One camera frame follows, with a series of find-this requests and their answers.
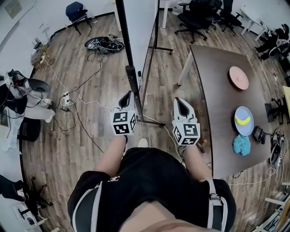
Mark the white robot equipment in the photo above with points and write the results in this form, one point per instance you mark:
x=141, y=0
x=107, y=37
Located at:
x=38, y=111

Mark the blue cloth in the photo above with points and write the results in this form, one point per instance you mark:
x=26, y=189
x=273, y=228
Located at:
x=242, y=145

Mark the white shelf frame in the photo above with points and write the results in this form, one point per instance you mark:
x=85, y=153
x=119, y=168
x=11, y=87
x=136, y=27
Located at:
x=278, y=208

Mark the person's left forearm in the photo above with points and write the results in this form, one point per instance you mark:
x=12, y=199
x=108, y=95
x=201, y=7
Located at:
x=111, y=156

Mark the person's white shoe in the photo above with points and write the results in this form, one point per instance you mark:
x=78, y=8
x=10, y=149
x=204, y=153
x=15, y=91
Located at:
x=142, y=142

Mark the white power strip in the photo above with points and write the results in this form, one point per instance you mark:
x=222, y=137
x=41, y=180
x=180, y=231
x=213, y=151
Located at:
x=66, y=98

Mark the person's right forearm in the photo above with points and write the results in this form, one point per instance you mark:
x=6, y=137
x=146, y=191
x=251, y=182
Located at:
x=196, y=160

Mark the blue chair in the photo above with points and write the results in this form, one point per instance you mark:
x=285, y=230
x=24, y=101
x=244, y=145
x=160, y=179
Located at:
x=75, y=11

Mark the pink round plate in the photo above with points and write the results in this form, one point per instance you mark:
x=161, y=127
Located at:
x=239, y=78

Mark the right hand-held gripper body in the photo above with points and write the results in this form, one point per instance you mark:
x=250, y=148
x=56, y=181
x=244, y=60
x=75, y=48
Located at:
x=187, y=132

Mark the black chair base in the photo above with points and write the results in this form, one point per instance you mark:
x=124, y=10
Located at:
x=279, y=108

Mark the yellow banana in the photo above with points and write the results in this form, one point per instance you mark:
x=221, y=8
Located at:
x=243, y=122

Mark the white marker pen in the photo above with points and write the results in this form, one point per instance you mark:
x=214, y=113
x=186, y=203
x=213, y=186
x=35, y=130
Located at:
x=139, y=78

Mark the grey round bin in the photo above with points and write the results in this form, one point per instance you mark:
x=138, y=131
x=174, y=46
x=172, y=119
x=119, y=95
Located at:
x=38, y=85

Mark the small black device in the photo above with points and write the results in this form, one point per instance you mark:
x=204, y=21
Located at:
x=258, y=134

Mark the white desk with thick leg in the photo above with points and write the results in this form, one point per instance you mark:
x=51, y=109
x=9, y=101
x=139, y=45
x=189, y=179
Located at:
x=165, y=13

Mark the light blue plate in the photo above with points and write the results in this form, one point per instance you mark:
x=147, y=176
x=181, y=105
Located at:
x=243, y=129

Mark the black office chair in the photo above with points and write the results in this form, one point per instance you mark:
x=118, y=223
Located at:
x=230, y=18
x=194, y=15

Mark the black whiteboard stand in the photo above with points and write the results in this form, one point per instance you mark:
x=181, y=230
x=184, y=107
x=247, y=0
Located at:
x=132, y=70

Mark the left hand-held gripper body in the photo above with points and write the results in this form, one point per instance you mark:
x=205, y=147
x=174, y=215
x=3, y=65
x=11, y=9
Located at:
x=123, y=120

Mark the person's black clothing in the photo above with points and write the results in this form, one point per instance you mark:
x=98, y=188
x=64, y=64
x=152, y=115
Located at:
x=147, y=176

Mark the spare hand-held gripper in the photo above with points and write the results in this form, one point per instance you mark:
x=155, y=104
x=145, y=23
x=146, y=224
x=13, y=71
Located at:
x=276, y=149

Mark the black swivel chair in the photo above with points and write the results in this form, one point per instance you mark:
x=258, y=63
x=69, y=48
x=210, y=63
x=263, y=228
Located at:
x=13, y=188

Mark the white whiteboard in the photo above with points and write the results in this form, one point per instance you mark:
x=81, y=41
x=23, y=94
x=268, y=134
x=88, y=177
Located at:
x=142, y=27

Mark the dark brown table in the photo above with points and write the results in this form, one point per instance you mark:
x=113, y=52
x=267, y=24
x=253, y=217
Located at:
x=217, y=102

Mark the black router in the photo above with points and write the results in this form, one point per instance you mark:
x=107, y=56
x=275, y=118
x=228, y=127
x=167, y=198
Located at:
x=37, y=44

